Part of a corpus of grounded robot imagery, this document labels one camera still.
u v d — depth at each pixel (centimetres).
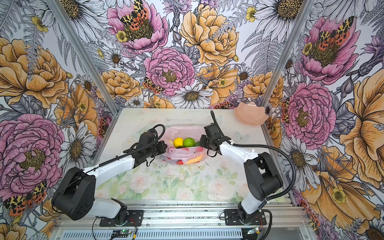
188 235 112
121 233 71
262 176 47
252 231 72
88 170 47
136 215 75
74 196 43
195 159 91
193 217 76
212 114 74
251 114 118
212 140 70
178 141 97
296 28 79
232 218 73
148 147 63
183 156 85
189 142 97
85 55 89
